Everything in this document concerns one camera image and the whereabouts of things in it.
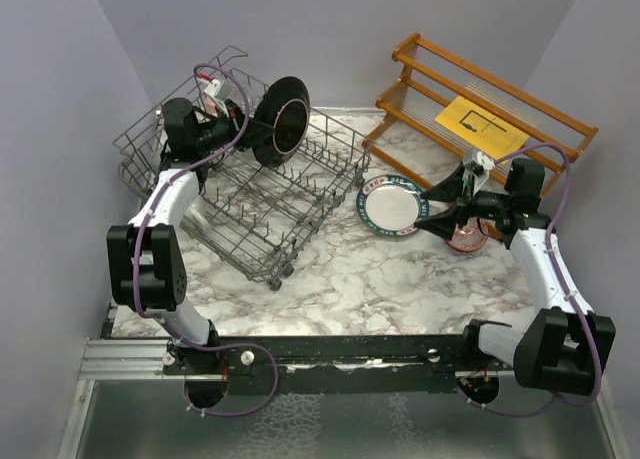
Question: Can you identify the yellow paper card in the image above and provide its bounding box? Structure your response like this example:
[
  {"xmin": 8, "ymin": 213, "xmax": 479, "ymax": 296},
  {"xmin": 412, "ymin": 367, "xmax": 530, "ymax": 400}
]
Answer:
[{"xmin": 435, "ymin": 96, "xmax": 529, "ymax": 159}]

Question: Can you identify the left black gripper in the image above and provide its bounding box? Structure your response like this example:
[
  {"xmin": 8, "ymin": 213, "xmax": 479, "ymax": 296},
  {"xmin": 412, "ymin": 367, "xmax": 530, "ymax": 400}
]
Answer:
[{"xmin": 192, "ymin": 98, "xmax": 274, "ymax": 153}]

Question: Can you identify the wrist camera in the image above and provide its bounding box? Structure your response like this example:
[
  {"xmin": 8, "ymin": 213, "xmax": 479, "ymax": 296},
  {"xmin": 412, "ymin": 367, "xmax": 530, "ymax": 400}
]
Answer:
[
  {"xmin": 462, "ymin": 148, "xmax": 495, "ymax": 196},
  {"xmin": 197, "ymin": 72, "xmax": 235, "ymax": 102}
]

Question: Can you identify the black mounting base bar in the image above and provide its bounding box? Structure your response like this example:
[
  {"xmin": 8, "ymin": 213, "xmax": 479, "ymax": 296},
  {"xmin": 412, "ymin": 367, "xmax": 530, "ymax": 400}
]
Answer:
[{"xmin": 154, "ymin": 320, "xmax": 536, "ymax": 395}]

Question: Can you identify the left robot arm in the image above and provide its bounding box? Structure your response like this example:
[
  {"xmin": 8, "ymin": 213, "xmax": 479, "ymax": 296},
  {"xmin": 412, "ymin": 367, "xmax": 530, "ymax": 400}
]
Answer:
[{"xmin": 106, "ymin": 97, "xmax": 274, "ymax": 374}]

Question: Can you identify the blue rimmed white plate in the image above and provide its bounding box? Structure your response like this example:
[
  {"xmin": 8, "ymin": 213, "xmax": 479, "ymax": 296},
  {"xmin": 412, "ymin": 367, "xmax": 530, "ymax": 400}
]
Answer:
[{"xmin": 355, "ymin": 174, "xmax": 430, "ymax": 238}]

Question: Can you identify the black rimmed cream plate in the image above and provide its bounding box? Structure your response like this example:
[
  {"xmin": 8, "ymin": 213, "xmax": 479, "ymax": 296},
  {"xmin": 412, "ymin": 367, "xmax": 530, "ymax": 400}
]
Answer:
[{"xmin": 252, "ymin": 76, "xmax": 310, "ymax": 169}]

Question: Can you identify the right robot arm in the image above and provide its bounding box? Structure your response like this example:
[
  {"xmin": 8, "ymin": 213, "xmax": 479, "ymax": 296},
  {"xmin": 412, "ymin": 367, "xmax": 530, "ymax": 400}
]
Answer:
[{"xmin": 415, "ymin": 157, "xmax": 616, "ymax": 397}]

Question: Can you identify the red patterned glass bowl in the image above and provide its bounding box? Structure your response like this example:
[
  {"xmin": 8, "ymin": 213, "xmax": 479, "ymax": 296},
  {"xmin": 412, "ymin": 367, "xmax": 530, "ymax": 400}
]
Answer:
[{"xmin": 445, "ymin": 218, "xmax": 490, "ymax": 253}]

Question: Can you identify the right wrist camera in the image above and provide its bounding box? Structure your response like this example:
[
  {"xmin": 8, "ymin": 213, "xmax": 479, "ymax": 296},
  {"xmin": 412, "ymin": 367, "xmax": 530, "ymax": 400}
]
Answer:
[{"xmin": 462, "ymin": 148, "xmax": 495, "ymax": 196}]

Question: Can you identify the orange wooden shelf rack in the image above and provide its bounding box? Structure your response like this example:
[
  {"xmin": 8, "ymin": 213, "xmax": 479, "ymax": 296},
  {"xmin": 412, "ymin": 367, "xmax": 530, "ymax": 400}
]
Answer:
[{"xmin": 363, "ymin": 33, "xmax": 599, "ymax": 193}]

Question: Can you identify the pink cream mug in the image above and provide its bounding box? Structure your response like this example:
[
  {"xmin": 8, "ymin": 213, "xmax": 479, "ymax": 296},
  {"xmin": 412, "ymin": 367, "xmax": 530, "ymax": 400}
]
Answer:
[{"xmin": 202, "ymin": 94, "xmax": 220, "ymax": 117}]

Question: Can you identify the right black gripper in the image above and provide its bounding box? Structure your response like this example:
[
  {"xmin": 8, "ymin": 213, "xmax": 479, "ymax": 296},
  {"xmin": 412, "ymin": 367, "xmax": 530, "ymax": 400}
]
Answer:
[{"xmin": 416, "ymin": 162, "xmax": 512, "ymax": 240}]

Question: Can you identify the white grey mug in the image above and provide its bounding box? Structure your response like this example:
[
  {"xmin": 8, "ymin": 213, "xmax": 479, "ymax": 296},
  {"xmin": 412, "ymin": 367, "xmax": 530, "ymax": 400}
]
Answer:
[{"xmin": 185, "ymin": 200, "xmax": 209, "ymax": 229}]

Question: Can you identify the grey wire dish rack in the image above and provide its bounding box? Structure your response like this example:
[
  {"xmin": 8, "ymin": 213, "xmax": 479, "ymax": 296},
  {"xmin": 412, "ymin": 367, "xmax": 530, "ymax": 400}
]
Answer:
[{"xmin": 113, "ymin": 45, "xmax": 371, "ymax": 291}]

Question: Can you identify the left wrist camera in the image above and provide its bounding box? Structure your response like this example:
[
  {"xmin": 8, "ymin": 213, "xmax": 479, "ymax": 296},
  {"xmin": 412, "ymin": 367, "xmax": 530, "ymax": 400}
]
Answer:
[{"xmin": 197, "ymin": 72, "xmax": 235, "ymax": 102}]

